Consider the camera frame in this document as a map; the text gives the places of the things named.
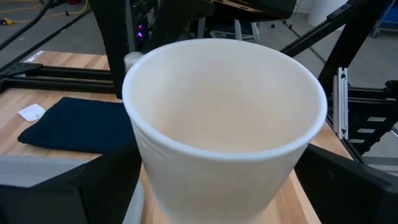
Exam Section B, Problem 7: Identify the background workbench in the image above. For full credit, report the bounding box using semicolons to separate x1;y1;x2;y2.
198;0;296;41

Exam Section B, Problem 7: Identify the black aluminium table frame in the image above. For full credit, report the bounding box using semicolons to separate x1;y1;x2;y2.
0;0;398;162

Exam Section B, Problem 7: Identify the blue bin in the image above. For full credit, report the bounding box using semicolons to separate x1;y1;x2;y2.
381;0;398;30

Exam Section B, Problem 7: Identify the white ceramic mug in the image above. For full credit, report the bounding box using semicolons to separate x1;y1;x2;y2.
122;38;328;224

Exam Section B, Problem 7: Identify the navy cloth napkin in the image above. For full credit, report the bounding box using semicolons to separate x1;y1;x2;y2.
17;96;136;155

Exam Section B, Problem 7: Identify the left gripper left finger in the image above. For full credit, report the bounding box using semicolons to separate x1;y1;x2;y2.
70;141;144;224

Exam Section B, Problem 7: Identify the yellow extension cable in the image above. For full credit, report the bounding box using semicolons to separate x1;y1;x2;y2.
0;0;91;26

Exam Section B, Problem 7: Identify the grey plastic tray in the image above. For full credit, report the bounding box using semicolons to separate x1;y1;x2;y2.
0;155;146;224

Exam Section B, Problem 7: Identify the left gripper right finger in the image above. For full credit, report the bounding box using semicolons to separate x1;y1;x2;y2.
294;143;388;224

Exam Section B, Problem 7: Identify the black floor cable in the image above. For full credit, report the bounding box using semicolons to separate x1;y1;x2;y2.
0;0;55;51

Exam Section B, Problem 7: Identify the silver aluminium extrusion piece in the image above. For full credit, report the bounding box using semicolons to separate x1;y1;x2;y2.
331;67;349;140

